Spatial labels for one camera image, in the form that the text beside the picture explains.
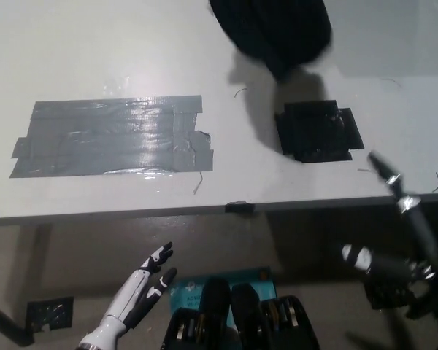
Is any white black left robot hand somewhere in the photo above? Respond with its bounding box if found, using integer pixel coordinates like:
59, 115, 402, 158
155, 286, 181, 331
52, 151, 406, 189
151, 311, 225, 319
79, 241, 178, 349

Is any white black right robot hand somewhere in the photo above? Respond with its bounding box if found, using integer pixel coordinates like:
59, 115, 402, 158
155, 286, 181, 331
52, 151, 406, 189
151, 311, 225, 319
341, 150, 438, 292

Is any black t-shirt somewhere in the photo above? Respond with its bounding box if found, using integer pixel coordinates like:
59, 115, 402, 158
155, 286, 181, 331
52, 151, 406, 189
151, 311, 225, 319
207, 0, 334, 83

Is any teal cardboard box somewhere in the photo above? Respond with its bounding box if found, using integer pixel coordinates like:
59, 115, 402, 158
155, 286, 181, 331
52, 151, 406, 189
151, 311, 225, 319
169, 267, 280, 326

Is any black floor tape square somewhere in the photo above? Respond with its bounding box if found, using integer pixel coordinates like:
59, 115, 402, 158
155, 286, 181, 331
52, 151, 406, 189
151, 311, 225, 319
26, 295, 75, 333
364, 280, 410, 311

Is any black table leg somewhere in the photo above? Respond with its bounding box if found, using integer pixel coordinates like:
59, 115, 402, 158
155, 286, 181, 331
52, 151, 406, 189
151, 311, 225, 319
404, 287, 438, 322
0, 297, 34, 348

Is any black tape patch on table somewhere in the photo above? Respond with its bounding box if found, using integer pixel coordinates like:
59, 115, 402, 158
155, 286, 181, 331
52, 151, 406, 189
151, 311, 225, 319
274, 98, 365, 164

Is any grey duct tape patch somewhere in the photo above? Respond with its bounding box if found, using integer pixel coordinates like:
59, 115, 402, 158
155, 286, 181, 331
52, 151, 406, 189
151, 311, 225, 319
9, 94, 215, 179

